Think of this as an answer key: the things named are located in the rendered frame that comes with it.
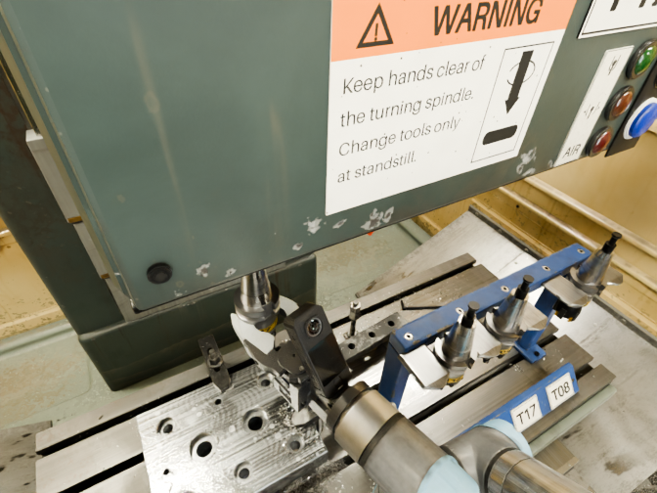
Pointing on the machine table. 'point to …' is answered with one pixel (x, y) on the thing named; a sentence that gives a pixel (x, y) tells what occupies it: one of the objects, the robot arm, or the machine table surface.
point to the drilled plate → (242, 401)
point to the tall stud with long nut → (354, 317)
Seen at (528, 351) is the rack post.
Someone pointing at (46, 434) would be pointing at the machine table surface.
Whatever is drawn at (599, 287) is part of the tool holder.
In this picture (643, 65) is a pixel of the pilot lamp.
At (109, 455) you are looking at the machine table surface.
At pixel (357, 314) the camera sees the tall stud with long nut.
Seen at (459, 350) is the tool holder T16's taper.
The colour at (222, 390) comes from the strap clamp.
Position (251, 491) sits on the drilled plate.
